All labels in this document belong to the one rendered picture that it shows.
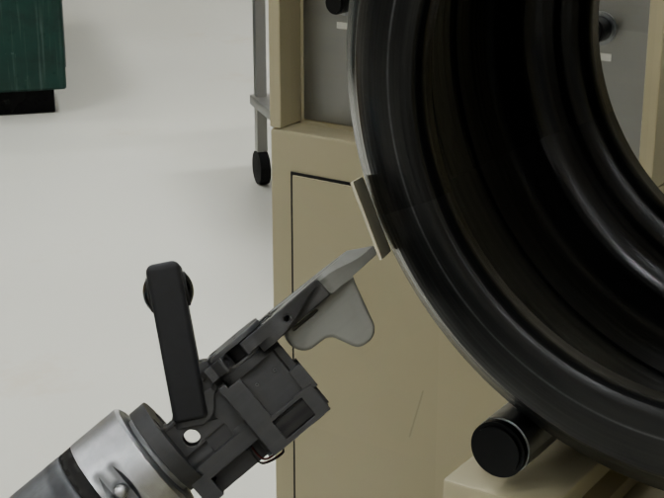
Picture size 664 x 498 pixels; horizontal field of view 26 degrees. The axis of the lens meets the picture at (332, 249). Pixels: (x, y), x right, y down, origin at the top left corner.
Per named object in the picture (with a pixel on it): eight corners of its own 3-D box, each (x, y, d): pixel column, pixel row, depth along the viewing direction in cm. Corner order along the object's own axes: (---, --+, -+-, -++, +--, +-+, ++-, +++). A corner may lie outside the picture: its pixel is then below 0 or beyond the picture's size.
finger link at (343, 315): (416, 298, 105) (319, 379, 104) (365, 235, 105) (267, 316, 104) (422, 299, 102) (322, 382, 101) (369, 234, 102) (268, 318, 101)
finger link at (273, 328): (329, 296, 105) (237, 373, 104) (313, 278, 105) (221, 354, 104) (334, 297, 100) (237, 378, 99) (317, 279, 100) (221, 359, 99)
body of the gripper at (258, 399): (330, 392, 108) (207, 496, 107) (258, 304, 108) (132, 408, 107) (339, 402, 101) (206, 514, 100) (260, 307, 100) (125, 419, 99)
